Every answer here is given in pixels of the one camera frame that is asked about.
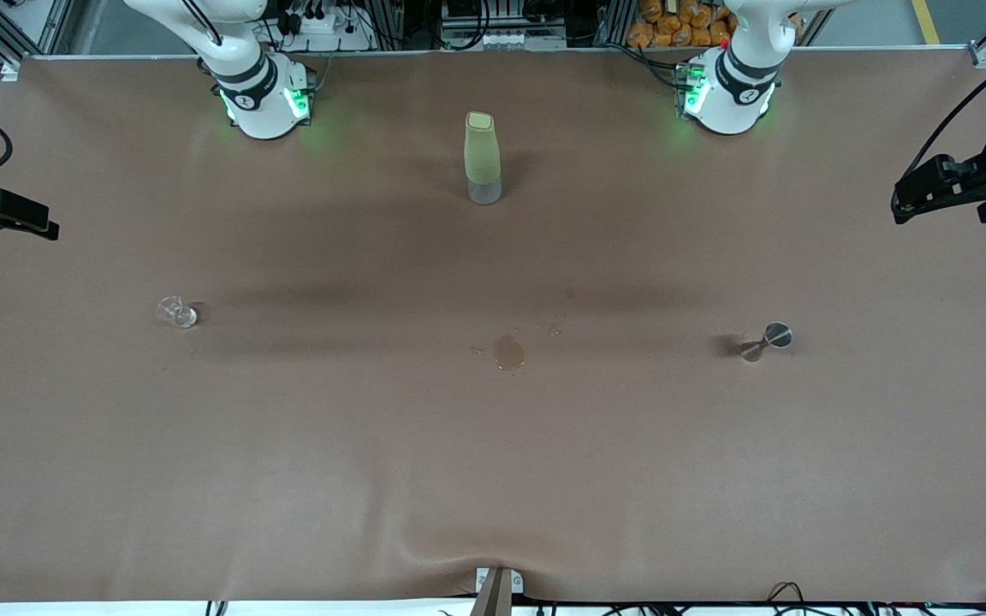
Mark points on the small clear glass cup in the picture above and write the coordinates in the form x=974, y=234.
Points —
x=185, y=316

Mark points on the steel double cone jigger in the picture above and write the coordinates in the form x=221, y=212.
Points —
x=777, y=334

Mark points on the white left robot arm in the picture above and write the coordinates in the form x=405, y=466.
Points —
x=728, y=94

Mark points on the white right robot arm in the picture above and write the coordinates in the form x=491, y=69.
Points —
x=262, y=103

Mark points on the orange object pile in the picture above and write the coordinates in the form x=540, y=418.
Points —
x=673, y=26

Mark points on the white power strip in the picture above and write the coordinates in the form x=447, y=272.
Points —
x=322, y=26

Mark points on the brown table mat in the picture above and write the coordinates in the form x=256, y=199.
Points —
x=373, y=470

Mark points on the pale green tall bottle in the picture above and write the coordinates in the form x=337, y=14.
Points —
x=483, y=154

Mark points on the black equipment with connectors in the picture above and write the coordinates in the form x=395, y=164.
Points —
x=501, y=26

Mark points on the grey metal bracket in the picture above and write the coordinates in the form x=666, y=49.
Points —
x=497, y=590

